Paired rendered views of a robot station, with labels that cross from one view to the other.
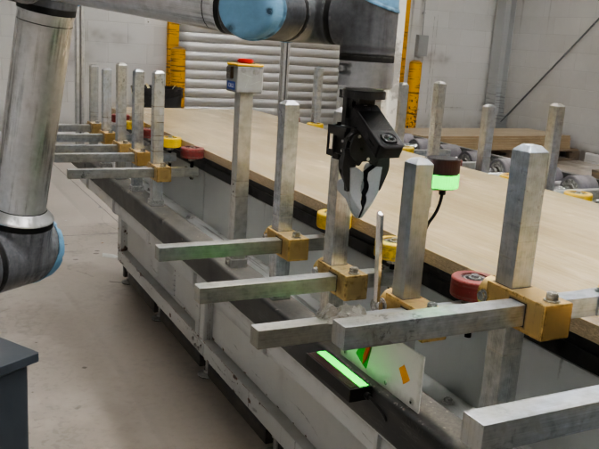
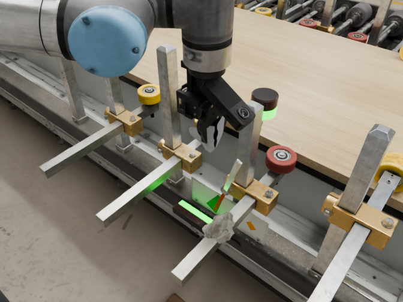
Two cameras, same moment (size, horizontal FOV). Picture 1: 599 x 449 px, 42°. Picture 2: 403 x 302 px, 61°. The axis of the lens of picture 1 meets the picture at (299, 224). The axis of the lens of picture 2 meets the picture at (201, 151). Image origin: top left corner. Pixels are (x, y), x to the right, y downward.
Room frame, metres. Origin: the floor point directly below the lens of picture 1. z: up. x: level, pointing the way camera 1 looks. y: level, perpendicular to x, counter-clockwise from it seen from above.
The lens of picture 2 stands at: (0.74, 0.15, 1.52)
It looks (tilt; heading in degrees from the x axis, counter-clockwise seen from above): 42 degrees down; 337
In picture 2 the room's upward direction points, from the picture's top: straight up
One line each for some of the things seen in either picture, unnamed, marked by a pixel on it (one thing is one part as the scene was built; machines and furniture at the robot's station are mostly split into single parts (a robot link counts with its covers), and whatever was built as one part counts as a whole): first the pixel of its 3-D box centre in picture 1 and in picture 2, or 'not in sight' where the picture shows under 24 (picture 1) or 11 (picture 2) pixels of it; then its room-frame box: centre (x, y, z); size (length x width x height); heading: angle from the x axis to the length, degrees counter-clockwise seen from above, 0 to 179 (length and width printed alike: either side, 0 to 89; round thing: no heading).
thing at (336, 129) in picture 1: (358, 126); (203, 90); (1.29, -0.09, 1.15); 0.09 x 0.08 x 0.12; 27
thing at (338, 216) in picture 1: (337, 229); (171, 126); (1.48, -0.08, 0.93); 0.04 x 0.04 x 0.48; 27
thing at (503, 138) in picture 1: (480, 138); not in sight; (9.70, -2.19, 0.23); 2.41 x 0.77 x 0.17; 120
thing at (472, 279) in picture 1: (471, 306); (278, 168); (1.28, -0.31, 0.85); 0.08 x 0.08 x 0.11
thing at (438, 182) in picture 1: (440, 179); (262, 108); (1.28, -0.23, 1.07); 0.06 x 0.06 x 0.02
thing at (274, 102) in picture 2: (442, 165); (264, 99); (1.28, -0.23, 1.10); 0.06 x 0.06 x 0.02
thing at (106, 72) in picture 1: (106, 125); not in sight; (3.26, 0.84, 0.88); 0.04 x 0.04 x 0.48; 27
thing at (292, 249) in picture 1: (285, 242); (123, 120); (1.69, 0.03, 0.84); 0.14 x 0.06 x 0.05; 27
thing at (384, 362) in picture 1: (378, 355); (226, 210); (1.28, -0.15, 0.75); 0.26 x 0.01 x 0.10; 27
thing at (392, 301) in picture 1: (413, 313); (250, 190); (1.24, -0.20, 0.85); 0.14 x 0.06 x 0.05; 27
